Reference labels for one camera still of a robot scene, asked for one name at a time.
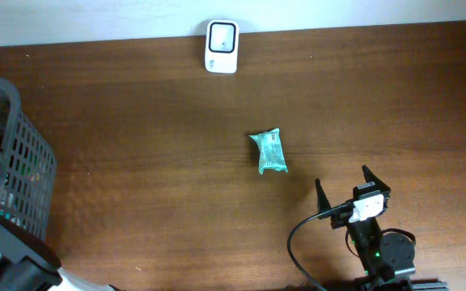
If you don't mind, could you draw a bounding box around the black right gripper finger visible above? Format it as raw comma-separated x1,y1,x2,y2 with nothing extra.
315,178,332,213
362,165,388,190

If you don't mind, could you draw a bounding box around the mint green wipes packet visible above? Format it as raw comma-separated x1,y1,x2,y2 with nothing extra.
249,128,288,175

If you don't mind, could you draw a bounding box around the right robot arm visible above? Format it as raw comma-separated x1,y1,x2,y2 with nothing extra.
315,165,448,291

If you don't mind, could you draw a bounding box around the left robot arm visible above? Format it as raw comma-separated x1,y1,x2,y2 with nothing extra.
0,215,115,291

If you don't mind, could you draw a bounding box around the white barcode scanner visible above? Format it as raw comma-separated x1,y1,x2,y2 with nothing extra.
205,19,239,74

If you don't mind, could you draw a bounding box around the grey plastic mesh basket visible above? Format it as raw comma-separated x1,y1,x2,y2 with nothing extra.
0,78,57,240

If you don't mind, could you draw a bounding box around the black right camera cable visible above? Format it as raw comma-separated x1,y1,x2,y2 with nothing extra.
286,203,354,291

